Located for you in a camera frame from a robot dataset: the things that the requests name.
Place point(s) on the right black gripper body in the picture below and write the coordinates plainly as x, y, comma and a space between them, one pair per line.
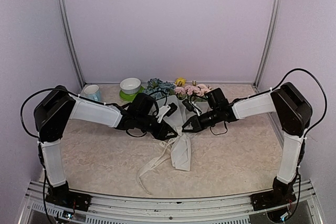
208, 122

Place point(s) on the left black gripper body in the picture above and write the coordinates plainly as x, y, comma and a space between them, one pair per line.
155, 132

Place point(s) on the cream ribbon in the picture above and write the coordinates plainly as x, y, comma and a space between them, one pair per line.
178, 150

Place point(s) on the yellow fake flower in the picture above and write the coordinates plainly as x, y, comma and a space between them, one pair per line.
180, 82

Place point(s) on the blue hydrangea fake flower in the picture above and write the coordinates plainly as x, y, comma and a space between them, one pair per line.
158, 88

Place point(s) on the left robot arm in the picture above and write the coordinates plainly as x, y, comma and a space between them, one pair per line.
61, 109

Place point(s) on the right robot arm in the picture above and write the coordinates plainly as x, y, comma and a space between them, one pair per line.
291, 113

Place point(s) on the green plate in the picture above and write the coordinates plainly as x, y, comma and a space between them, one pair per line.
130, 97

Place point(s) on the white bowl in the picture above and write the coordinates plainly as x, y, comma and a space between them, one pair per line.
130, 85

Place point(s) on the light blue mug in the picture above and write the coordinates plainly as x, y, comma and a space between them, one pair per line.
92, 92

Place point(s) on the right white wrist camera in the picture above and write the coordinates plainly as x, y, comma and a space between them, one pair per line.
192, 107

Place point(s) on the aluminium front rail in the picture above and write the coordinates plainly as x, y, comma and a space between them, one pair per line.
116, 209

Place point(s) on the right aluminium frame post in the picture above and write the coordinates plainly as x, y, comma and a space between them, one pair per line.
268, 42

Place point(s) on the aluminium frame post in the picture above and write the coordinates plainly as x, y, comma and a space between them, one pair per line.
268, 42
70, 43

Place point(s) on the left aluminium frame post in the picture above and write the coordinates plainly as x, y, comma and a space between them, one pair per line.
70, 43

